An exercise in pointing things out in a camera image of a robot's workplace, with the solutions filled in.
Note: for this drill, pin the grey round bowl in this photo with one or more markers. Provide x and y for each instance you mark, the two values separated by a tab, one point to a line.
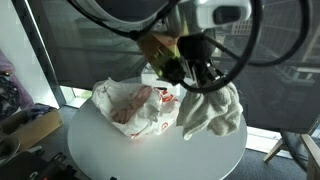
7	148

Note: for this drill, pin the white square box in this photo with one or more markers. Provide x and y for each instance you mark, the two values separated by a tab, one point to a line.
150	78

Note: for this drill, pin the blue cloth in cardboard box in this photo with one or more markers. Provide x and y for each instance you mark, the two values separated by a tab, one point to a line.
38	110

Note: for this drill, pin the yellow-green wrist camera mount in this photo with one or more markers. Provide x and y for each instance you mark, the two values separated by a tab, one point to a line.
156	50

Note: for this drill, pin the white plastic bag red print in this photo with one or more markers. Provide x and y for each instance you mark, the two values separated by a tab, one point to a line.
106	96

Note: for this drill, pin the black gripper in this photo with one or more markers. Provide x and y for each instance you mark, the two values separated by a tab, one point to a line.
191	48

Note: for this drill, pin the purple patterned clothes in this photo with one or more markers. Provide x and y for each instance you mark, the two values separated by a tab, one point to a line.
11	93

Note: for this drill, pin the white terry towel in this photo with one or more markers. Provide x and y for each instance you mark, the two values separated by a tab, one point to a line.
213	110

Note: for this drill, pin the black equipment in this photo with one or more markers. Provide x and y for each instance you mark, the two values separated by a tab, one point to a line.
36	168

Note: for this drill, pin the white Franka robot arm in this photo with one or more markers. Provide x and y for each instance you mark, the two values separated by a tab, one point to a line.
133	10

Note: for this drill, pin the grey window frame post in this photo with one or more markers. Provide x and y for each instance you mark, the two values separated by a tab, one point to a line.
43	66

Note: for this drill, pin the brown cardboard box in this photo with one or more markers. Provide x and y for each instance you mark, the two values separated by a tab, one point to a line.
36	128

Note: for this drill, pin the wooden chair grey cushion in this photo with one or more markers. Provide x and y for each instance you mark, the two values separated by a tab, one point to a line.
300	146

